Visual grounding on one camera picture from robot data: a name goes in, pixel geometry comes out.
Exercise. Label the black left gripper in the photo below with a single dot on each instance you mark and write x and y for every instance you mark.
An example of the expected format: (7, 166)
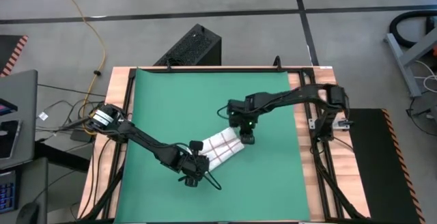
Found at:
(191, 164)

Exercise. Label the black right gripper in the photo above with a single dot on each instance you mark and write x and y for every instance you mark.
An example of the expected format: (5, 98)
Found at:
(244, 111)

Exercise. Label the white red-checked towel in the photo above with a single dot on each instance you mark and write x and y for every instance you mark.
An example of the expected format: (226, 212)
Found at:
(222, 149)

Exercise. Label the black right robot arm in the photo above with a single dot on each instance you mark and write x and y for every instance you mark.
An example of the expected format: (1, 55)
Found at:
(293, 96)

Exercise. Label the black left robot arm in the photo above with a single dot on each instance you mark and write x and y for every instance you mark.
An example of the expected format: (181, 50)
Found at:
(147, 140)

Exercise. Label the green table mat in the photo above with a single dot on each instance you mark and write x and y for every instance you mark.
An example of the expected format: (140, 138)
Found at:
(205, 91)

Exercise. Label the black clamp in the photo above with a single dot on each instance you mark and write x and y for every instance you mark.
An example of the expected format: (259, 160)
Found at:
(277, 63)
(168, 67)

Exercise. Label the silver mounting plate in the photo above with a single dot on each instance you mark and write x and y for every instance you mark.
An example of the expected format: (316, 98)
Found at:
(341, 124)

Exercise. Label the black computer tower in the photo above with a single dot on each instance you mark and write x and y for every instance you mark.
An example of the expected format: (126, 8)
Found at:
(194, 44)

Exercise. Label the black power adapter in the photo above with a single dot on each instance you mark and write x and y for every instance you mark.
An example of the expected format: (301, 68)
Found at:
(80, 136)

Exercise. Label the large black orange-striped floor mat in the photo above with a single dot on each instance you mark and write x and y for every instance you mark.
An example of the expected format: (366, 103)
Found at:
(379, 169)

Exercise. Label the white paper tag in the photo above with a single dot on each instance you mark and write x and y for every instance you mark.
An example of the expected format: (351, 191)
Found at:
(43, 116)

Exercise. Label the dark grey desk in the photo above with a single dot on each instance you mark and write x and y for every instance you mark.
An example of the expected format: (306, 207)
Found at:
(34, 190)

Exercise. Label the grey metal stand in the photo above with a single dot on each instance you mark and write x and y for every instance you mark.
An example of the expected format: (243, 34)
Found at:
(401, 65)

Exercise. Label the black computer mouse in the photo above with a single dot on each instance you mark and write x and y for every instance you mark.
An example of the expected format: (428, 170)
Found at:
(28, 214)

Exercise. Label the black phone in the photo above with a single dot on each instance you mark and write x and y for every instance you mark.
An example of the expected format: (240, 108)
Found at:
(8, 138)

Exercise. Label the dark device with pink screen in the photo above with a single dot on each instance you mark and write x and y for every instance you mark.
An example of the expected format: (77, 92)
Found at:
(7, 107)

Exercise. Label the backlit keyboard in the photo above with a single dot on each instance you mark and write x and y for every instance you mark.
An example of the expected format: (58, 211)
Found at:
(7, 193)

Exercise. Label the small black orange-striped floor mat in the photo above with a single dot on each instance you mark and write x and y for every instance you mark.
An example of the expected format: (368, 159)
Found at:
(8, 51)

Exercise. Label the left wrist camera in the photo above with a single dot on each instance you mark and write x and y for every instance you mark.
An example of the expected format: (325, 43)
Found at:
(191, 182)

